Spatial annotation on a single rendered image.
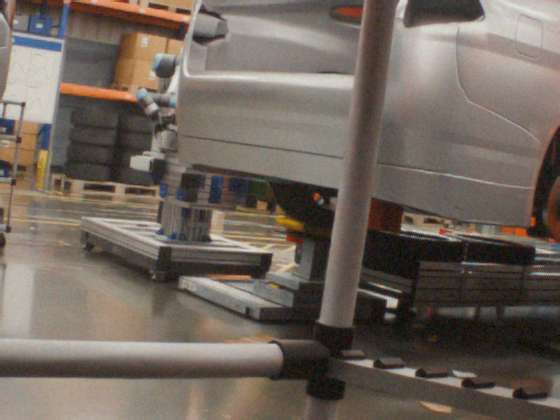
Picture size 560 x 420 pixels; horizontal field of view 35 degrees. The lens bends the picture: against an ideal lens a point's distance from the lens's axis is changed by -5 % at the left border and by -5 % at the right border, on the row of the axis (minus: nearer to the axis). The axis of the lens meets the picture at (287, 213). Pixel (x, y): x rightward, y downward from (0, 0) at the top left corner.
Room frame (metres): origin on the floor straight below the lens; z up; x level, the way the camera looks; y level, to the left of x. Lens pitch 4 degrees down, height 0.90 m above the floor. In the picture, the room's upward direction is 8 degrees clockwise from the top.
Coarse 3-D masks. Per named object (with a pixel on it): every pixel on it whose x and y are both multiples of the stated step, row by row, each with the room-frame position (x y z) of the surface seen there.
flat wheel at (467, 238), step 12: (468, 240) 5.95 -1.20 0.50; (480, 240) 5.96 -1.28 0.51; (492, 240) 6.43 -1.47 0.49; (504, 240) 6.39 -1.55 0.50; (468, 252) 5.94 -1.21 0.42; (480, 252) 5.89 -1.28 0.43; (492, 252) 5.88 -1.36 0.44; (504, 252) 5.88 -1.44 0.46; (516, 252) 5.90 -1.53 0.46; (528, 252) 5.96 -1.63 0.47; (516, 264) 5.91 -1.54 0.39; (528, 264) 5.98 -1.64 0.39
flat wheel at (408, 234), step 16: (368, 240) 5.56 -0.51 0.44; (384, 240) 5.47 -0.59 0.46; (400, 240) 5.42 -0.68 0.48; (416, 240) 5.40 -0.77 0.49; (432, 240) 5.42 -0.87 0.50; (448, 240) 5.55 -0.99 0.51; (368, 256) 5.54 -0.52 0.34; (384, 256) 5.46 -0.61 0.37; (400, 256) 5.41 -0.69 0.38; (416, 256) 5.40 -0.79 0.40; (432, 256) 5.42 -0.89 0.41; (448, 256) 5.46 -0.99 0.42; (400, 272) 5.41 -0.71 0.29
